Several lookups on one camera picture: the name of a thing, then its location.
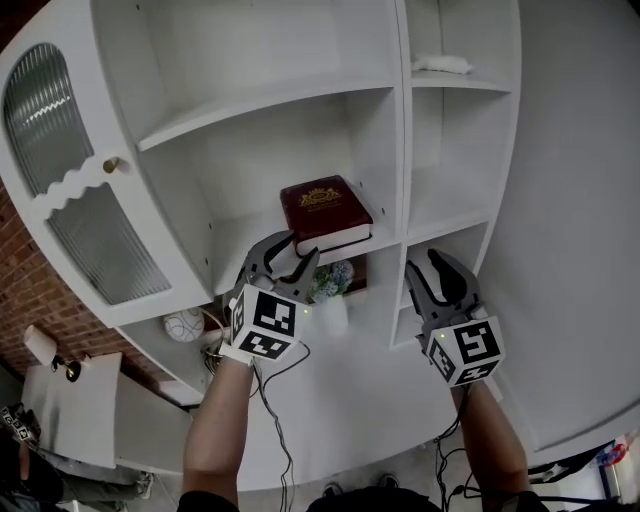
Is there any white shade table lamp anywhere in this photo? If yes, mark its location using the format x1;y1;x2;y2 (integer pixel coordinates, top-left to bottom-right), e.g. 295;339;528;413
23;324;82;384

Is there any white side table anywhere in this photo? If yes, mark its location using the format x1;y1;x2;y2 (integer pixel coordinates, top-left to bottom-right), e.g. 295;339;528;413
21;349;211;474

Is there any white shelf compartment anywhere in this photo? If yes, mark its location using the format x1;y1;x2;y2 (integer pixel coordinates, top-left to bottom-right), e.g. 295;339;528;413
133;86;407;297

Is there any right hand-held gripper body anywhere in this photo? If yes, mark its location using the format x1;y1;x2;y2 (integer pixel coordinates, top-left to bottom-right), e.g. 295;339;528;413
416;299;507;389

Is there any group of plastic bottles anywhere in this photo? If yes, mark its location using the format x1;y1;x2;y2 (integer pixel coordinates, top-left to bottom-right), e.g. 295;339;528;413
596;441;629;467

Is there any white folded cloth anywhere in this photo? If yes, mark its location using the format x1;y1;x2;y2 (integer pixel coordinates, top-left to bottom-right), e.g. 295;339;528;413
410;53;474;76

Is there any white vase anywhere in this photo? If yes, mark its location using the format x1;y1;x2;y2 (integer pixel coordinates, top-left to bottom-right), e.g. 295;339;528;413
318;293;350;338

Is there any round white globe lamp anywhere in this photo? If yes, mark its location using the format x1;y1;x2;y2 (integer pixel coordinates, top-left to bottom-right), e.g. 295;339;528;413
163;305;227;374

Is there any white shelf cabinet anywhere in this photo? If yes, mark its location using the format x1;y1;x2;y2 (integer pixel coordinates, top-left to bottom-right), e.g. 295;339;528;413
0;0;542;494

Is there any black window frame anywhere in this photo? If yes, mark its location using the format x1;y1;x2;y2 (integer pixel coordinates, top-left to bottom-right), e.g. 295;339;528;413
526;433;640;502

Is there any person's left forearm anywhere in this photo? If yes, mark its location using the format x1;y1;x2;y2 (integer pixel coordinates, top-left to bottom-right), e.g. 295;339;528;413
181;356;257;507

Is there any dark red hardcover book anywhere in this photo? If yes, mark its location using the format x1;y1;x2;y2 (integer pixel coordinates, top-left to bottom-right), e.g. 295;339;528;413
279;174;375;259

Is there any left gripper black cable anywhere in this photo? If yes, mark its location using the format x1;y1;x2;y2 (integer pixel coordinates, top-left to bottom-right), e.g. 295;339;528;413
248;343;312;512

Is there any person's right forearm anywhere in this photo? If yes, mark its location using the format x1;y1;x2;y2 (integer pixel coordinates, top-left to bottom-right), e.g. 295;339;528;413
448;381;532;502

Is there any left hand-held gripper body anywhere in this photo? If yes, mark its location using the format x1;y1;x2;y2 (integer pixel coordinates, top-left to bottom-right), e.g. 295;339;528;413
219;259;313;367

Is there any pale blue flower bunch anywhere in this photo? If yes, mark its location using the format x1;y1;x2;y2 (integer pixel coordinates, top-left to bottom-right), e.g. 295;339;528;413
308;259;356;304

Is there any brass cabinet door knob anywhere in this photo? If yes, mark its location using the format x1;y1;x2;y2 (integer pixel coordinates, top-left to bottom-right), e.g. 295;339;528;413
101;155;133;176

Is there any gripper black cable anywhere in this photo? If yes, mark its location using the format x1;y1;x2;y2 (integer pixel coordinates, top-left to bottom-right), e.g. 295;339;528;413
248;343;312;512
431;386;482;512

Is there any person's black clothing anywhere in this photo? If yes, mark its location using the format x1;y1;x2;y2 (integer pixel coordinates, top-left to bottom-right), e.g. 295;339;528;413
178;486;552;512

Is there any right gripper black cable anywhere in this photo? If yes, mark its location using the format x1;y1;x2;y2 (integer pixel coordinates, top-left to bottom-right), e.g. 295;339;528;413
431;386;482;512

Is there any white ribbed glass cabinet door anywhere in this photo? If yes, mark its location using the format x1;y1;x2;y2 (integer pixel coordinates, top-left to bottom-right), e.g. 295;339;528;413
0;36;217;329

